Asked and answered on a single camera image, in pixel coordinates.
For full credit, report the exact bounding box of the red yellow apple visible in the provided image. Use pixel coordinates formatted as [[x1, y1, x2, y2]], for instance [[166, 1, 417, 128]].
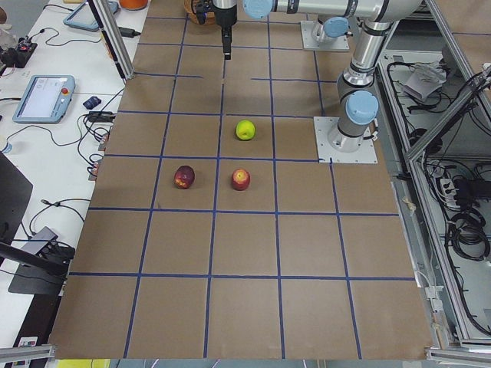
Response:
[[231, 169, 251, 191]]

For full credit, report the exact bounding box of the black electronics board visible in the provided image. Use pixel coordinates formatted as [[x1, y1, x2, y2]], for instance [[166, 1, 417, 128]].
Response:
[[11, 36, 38, 68]]

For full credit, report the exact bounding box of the black monitor stand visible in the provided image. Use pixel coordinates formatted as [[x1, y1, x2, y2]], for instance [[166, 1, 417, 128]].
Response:
[[1, 155, 75, 296]]

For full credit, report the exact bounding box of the small dark blue pouch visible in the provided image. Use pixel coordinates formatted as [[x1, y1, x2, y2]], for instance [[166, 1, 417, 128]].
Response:
[[83, 96, 101, 110]]

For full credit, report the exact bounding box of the dark red apple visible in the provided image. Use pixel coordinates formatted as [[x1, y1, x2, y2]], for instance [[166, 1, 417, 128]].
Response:
[[174, 165, 195, 189]]

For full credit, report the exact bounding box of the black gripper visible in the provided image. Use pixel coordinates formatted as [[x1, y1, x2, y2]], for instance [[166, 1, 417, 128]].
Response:
[[213, 0, 236, 60]]

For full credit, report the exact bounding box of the white power strip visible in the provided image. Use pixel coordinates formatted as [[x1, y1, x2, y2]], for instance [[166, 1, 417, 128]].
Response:
[[439, 178, 456, 200]]

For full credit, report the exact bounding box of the woven wicker basket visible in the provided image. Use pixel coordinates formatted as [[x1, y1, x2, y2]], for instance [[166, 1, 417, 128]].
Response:
[[184, 0, 216, 25]]

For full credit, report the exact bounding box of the aluminium cabinet frame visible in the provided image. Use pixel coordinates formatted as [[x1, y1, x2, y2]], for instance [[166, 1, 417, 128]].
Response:
[[378, 1, 490, 367]]

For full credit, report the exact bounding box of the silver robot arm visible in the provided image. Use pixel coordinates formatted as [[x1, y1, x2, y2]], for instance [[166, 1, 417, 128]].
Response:
[[242, 1, 420, 153], [311, 15, 349, 45]]

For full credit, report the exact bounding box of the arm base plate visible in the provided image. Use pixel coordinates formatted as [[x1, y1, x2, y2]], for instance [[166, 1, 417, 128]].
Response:
[[314, 117, 378, 164], [300, 21, 350, 52]]

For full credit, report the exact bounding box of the green apple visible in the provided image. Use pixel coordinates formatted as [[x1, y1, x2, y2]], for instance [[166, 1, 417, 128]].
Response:
[[236, 120, 255, 140]]

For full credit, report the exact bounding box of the aluminium frame post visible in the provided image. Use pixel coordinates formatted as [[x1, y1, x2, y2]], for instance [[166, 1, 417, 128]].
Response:
[[88, 0, 134, 81]]

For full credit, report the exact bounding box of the orange object on desk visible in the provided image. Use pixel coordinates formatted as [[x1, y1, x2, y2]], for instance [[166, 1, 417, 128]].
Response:
[[119, 0, 148, 11]]

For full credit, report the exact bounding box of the grey usb hub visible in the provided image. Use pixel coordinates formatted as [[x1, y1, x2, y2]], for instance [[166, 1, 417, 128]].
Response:
[[23, 226, 58, 255]]

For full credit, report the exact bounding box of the near teach pendant tablet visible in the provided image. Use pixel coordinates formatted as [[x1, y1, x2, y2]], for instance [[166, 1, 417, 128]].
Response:
[[12, 75, 76, 124]]

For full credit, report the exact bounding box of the teach pendant tablet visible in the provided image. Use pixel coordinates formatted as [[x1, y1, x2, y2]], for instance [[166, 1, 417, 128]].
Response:
[[63, 1, 120, 32], [12, 75, 76, 124]]

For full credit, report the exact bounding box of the black power adapter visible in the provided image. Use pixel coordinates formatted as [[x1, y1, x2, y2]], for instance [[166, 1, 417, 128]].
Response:
[[118, 27, 141, 38]]

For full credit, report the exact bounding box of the far teach pendant tablet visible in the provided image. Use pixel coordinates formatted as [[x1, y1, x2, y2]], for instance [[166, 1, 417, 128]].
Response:
[[63, 1, 120, 32]]

